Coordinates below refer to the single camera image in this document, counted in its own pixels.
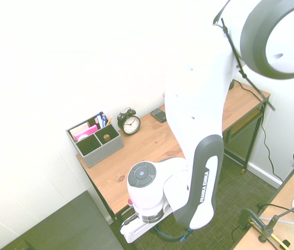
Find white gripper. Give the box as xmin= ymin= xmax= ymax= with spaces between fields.
xmin=120 ymin=202 xmax=175 ymax=244

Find yellow tape strip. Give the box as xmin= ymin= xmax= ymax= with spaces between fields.
xmin=271 ymin=232 xmax=291 ymax=250

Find black twin-bell alarm clock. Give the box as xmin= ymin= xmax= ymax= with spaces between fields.
xmin=117 ymin=107 xmax=142 ymax=137

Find dark side table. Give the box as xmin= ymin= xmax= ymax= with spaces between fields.
xmin=0 ymin=190 xmax=124 ymax=250

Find grey desk organizer box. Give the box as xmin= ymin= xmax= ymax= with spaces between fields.
xmin=66 ymin=114 xmax=125 ymax=168

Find pink sticky notes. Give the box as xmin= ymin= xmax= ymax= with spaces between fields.
xmin=74 ymin=124 xmax=99 ymax=142

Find black clamp stand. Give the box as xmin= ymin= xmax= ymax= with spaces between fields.
xmin=231 ymin=202 xmax=294 ymax=244

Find black lamp power cable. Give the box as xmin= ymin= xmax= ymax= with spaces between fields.
xmin=233 ymin=79 xmax=285 ymax=183

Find wooden desk with black frame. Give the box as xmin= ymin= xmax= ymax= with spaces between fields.
xmin=76 ymin=79 xmax=272 ymax=227

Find beige notepad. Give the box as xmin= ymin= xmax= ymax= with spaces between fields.
xmin=69 ymin=121 xmax=91 ymax=137

